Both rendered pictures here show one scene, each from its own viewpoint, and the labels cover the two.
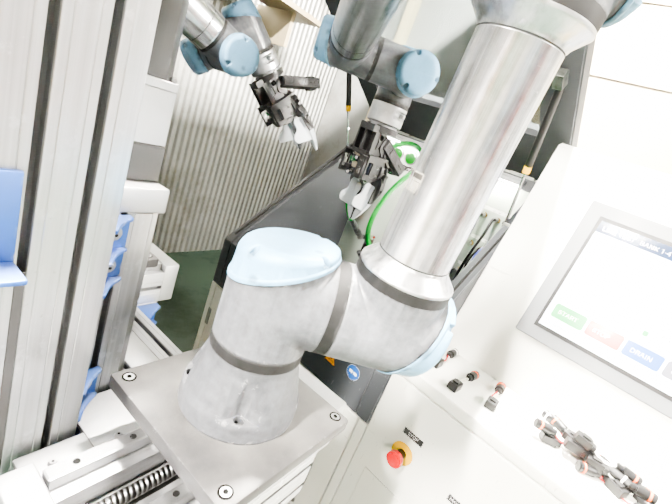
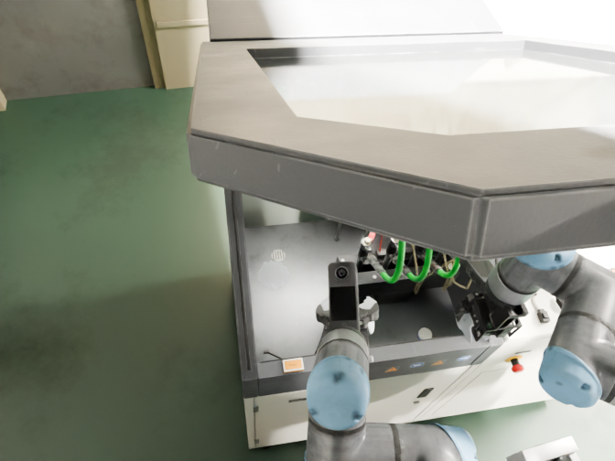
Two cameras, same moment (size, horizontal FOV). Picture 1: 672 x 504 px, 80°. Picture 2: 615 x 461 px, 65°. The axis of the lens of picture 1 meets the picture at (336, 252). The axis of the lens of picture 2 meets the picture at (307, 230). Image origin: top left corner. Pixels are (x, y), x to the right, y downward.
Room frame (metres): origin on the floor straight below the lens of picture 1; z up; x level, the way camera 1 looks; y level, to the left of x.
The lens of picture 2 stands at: (0.91, 0.56, 2.14)
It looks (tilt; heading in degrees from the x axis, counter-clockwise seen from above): 55 degrees down; 308
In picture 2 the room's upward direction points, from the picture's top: 8 degrees clockwise
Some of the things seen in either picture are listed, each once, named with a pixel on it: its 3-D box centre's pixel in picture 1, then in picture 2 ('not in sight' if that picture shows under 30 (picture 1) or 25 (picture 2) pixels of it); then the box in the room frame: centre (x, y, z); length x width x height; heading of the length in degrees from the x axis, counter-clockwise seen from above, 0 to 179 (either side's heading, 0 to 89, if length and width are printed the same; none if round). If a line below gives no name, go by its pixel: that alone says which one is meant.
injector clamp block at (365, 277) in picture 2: not in sight; (393, 276); (1.14, -0.18, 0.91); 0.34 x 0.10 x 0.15; 54
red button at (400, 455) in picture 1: (397, 456); (516, 365); (0.72, -0.28, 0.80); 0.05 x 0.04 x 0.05; 54
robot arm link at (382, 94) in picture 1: (401, 78); (537, 258); (0.89, 0.00, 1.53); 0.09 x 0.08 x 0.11; 11
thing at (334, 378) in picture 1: (290, 315); (371, 364); (1.02, 0.06, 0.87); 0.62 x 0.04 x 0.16; 54
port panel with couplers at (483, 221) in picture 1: (481, 246); not in sight; (1.28, -0.43, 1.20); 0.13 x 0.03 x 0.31; 54
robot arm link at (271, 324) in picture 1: (282, 288); not in sight; (0.43, 0.04, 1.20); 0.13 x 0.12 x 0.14; 101
